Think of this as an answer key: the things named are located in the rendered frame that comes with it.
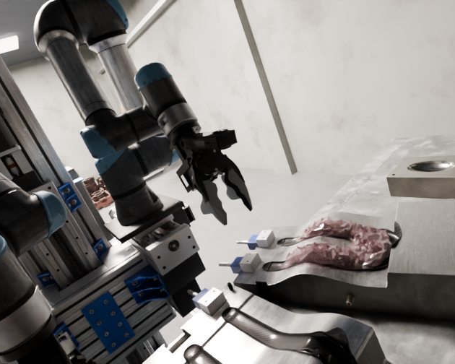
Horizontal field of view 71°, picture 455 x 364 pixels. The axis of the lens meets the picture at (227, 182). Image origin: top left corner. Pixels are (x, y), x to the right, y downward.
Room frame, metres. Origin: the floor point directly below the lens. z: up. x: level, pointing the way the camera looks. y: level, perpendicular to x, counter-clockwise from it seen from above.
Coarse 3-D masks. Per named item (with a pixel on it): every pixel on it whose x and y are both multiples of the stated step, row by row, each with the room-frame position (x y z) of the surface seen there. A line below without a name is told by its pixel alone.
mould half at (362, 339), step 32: (224, 288) 0.66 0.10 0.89; (192, 320) 0.60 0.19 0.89; (288, 320) 0.50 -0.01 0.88; (320, 320) 0.43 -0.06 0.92; (352, 320) 0.39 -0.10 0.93; (160, 352) 0.54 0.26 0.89; (224, 352) 0.48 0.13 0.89; (256, 352) 0.45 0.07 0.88; (288, 352) 0.40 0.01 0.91; (352, 352) 0.34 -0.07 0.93
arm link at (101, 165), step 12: (108, 156) 0.95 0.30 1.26; (120, 156) 0.96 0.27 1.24; (132, 156) 0.98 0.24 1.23; (108, 168) 0.95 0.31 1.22; (120, 168) 0.96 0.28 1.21; (132, 168) 0.97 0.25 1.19; (144, 168) 0.98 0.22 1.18; (108, 180) 0.96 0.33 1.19; (120, 180) 0.95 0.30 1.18; (132, 180) 0.96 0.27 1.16; (120, 192) 0.95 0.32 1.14
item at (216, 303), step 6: (204, 288) 0.67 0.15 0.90; (216, 288) 0.63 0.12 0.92; (192, 294) 0.69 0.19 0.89; (198, 294) 0.66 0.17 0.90; (204, 294) 0.65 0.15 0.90; (210, 294) 0.62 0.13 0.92; (216, 294) 0.61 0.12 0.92; (222, 294) 0.61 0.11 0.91; (198, 300) 0.63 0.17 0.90; (204, 300) 0.61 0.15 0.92; (210, 300) 0.60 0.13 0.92; (216, 300) 0.60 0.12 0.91; (222, 300) 0.61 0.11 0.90; (198, 306) 0.64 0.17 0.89; (204, 306) 0.59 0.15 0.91; (210, 306) 0.59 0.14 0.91; (216, 306) 0.60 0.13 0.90; (204, 312) 0.61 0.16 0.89; (210, 312) 0.59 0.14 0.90
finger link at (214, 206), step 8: (208, 184) 0.57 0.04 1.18; (208, 192) 0.56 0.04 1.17; (216, 192) 0.57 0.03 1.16; (216, 200) 0.56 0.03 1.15; (200, 208) 0.60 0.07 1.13; (208, 208) 0.57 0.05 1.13; (216, 208) 0.55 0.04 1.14; (216, 216) 0.55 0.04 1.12; (224, 216) 0.54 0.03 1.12; (224, 224) 0.54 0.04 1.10
